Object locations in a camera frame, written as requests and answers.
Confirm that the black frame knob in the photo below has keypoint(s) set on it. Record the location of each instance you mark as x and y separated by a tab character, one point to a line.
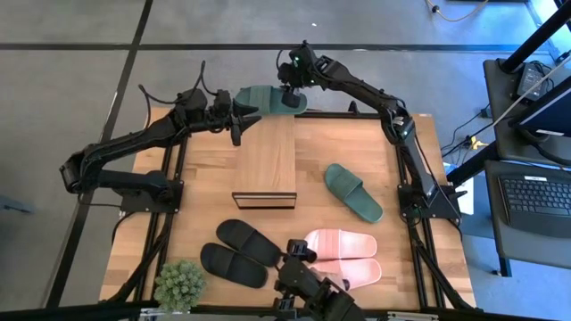
353	107

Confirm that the green slide sandal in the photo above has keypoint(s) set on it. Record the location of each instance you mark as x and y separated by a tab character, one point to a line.
352	191
267	100

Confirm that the wooden shelf with black frame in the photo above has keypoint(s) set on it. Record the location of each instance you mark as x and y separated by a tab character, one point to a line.
267	156

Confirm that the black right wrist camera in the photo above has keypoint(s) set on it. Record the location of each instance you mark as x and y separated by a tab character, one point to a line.
291	99

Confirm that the dark grey desk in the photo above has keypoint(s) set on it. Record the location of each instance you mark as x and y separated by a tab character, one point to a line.
526	249
493	102

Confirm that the black slanted pole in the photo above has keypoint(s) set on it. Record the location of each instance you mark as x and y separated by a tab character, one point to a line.
535	40

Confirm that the black rig crossbar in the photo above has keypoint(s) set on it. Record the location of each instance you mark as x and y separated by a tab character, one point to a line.
67	312

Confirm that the blue floor object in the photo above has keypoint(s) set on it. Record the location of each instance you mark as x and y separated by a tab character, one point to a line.
15	206

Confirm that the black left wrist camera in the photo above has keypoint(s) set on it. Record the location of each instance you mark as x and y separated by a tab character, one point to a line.
236	136

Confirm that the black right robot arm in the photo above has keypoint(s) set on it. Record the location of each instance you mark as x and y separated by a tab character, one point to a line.
357	84

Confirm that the yellow plug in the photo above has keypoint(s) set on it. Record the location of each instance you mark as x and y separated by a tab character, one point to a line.
476	142

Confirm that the black aluminium table frame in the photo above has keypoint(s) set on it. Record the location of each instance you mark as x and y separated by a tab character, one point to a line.
312	114

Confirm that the white paper sheet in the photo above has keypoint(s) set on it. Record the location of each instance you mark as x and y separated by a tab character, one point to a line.
467	198

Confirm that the pink slide sandal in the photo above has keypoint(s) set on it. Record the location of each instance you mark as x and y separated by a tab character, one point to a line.
363	272
348	244

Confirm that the black laptop keyboard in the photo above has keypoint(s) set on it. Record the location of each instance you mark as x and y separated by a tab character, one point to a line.
535	200

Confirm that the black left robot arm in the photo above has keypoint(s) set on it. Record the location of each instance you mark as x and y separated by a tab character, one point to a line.
134	134

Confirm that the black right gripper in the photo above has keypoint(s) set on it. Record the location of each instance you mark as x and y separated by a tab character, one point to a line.
292	76

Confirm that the black slide sandal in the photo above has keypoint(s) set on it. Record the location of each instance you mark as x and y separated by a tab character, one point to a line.
247	243
232	265

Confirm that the dark computer monitor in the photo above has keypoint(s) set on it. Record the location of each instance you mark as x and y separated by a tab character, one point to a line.
548	113

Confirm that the black power adapter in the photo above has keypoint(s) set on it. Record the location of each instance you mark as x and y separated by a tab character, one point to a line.
531	80

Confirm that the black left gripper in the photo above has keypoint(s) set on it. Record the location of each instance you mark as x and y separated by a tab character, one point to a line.
223	120

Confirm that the green artificial plant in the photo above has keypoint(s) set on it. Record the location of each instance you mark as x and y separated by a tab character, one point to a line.
180	285

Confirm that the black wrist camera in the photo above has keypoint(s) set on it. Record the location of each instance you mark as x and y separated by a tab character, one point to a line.
236	136
291	99

